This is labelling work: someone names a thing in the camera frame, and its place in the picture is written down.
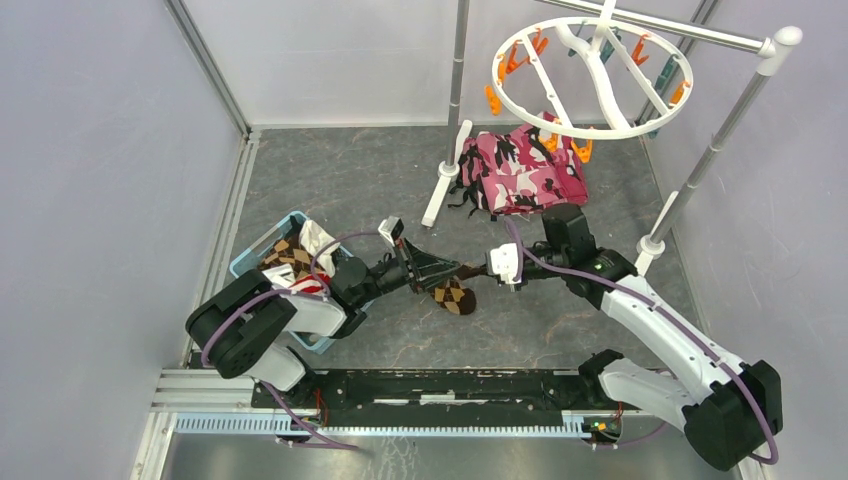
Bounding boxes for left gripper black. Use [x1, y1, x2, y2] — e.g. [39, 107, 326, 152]
[354, 236, 461, 305]

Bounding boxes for brown argyle sock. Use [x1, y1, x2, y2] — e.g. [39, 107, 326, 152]
[258, 237, 314, 280]
[429, 265, 477, 316]

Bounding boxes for white round clip hanger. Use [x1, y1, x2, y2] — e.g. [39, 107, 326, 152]
[488, 1, 694, 140]

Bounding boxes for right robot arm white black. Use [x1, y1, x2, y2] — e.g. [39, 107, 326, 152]
[486, 204, 783, 471]

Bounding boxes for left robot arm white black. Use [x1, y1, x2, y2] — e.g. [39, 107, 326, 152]
[185, 243, 462, 408]

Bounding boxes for orange clip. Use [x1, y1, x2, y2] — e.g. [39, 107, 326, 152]
[538, 129, 567, 153]
[484, 85, 502, 116]

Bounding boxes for orange clip front holding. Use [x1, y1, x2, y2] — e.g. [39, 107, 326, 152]
[570, 138, 594, 164]

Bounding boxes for orange clip far left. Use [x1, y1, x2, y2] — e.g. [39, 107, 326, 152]
[484, 85, 502, 116]

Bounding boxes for orange clip right rim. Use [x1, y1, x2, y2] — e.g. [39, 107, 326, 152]
[668, 80, 691, 108]

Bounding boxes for teal clip right rim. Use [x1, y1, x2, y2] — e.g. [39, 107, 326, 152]
[654, 54, 678, 92]

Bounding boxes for red white striped sock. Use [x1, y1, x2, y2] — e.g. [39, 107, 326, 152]
[290, 272, 331, 296]

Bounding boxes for pink camouflage garment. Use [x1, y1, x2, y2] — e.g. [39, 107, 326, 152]
[448, 123, 589, 217]

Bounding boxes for light blue laundry basket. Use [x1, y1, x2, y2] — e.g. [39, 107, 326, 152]
[229, 210, 372, 354]

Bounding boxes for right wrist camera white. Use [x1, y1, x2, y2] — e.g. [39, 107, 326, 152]
[486, 243, 524, 286]

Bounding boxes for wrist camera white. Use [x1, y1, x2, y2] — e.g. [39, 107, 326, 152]
[377, 216, 404, 246]
[486, 243, 524, 286]

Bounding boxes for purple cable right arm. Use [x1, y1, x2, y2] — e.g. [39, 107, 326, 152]
[503, 217, 780, 465]

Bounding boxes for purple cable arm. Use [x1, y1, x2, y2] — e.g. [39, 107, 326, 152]
[503, 217, 780, 465]
[201, 230, 386, 453]

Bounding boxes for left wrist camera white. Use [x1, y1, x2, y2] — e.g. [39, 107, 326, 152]
[377, 216, 404, 246]

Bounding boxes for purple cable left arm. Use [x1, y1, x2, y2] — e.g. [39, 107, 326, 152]
[201, 230, 386, 453]

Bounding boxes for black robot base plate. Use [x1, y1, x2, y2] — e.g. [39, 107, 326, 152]
[286, 369, 635, 428]

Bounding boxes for metal clothes rack frame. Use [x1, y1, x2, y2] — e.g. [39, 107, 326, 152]
[421, 0, 804, 310]

